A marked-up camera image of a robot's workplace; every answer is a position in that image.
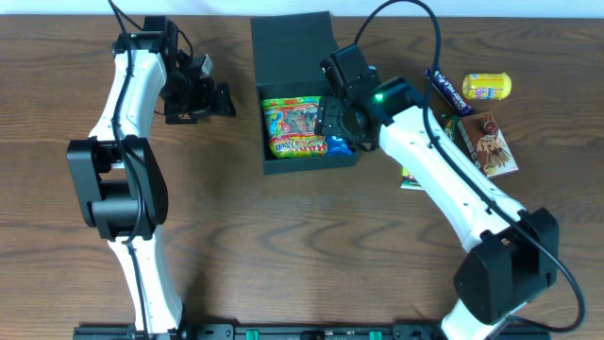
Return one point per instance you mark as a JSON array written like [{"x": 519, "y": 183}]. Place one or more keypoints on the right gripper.
[{"x": 327, "y": 121}]

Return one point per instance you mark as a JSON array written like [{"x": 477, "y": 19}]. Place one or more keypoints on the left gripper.
[{"x": 208, "y": 97}]

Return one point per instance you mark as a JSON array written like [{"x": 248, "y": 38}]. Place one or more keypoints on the blue Oreo cookie pack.
[{"x": 337, "y": 146}]

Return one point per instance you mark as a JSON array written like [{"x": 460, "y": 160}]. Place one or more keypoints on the Haribo sour worms bag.
[{"x": 290, "y": 124}]

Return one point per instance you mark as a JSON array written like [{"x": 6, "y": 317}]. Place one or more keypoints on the black gift box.
[{"x": 287, "y": 50}]

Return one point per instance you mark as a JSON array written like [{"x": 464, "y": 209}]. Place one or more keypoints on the brown Pocky box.
[{"x": 486, "y": 145}]

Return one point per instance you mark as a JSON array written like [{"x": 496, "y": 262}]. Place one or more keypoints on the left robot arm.
[{"x": 120, "y": 189}]

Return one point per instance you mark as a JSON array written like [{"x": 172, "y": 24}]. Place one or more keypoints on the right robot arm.
[{"x": 508, "y": 249}]

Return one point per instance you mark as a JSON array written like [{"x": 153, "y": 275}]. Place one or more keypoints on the green Pretz box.
[{"x": 409, "y": 181}]

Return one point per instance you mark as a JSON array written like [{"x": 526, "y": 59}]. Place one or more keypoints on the KitKat Milo bar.
[{"x": 450, "y": 125}]

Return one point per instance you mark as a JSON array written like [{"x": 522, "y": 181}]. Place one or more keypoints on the purple Dairy Milk bar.
[{"x": 454, "y": 99}]

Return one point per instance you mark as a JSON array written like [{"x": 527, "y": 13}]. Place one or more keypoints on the yellow Mentos gum bottle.
[{"x": 486, "y": 86}]

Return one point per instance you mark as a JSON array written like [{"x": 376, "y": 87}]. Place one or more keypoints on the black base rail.
[{"x": 404, "y": 331}]

